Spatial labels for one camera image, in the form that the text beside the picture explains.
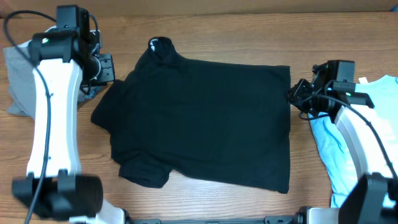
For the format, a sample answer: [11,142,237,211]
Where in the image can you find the light blue t-shirt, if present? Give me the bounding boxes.
[310,75,397,208]

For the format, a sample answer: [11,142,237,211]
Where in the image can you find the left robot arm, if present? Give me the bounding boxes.
[12,5,130,223]

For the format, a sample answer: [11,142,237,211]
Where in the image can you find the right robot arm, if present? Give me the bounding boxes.
[288,60,397,223]

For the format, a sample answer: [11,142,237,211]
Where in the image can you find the black t-shirt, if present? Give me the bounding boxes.
[91,37,290,194]

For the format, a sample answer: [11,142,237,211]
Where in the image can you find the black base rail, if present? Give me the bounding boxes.
[127,215,294,224]

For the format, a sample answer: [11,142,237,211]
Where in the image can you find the folded grey shorts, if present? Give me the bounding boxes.
[2,25,103,119]

